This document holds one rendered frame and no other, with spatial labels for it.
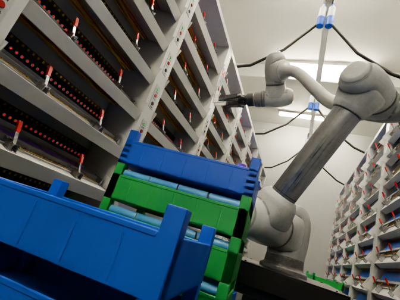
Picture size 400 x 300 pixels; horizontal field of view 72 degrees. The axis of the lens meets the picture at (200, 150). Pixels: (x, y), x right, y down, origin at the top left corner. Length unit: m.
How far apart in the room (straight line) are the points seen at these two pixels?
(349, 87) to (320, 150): 0.23
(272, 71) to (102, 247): 1.36
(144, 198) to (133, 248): 0.33
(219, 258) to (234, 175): 0.16
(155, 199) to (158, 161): 0.08
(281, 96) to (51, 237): 1.39
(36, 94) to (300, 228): 1.03
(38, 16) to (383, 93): 1.08
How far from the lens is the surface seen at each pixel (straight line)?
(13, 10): 0.90
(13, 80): 0.89
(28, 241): 0.32
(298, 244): 1.21
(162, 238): 0.25
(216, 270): 0.54
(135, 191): 0.60
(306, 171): 1.06
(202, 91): 2.12
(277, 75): 1.52
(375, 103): 1.11
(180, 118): 1.65
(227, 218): 0.54
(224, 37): 2.25
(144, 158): 0.61
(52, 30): 0.97
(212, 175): 0.56
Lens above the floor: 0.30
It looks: 17 degrees up
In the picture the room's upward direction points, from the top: 18 degrees clockwise
